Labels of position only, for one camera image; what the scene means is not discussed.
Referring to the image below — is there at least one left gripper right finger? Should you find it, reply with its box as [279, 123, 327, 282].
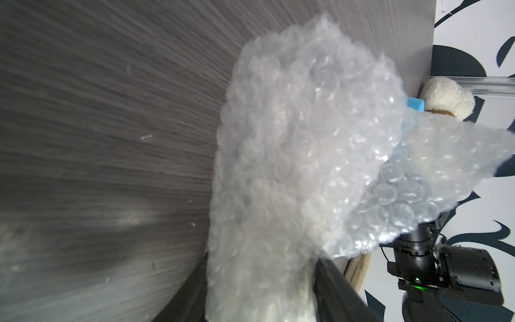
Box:
[313, 258, 380, 322]

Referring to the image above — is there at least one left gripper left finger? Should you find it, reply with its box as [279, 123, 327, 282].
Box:
[152, 253, 209, 322]

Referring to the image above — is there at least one clear bubble wrap sheet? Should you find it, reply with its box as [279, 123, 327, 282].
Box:
[205, 16, 514, 321]

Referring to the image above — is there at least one blue tape dispenser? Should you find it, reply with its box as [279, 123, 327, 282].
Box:
[402, 97, 425, 131]

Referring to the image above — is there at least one white ribbed ceramic vase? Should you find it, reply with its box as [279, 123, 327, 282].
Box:
[255, 264, 317, 321]

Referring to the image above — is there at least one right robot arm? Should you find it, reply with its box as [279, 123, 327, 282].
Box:
[387, 211, 504, 321]

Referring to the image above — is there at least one tan oval case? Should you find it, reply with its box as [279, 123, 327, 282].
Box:
[344, 254, 372, 292]

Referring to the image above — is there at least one cream plush teddy bear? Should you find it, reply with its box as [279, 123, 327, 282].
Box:
[418, 76, 476, 121]

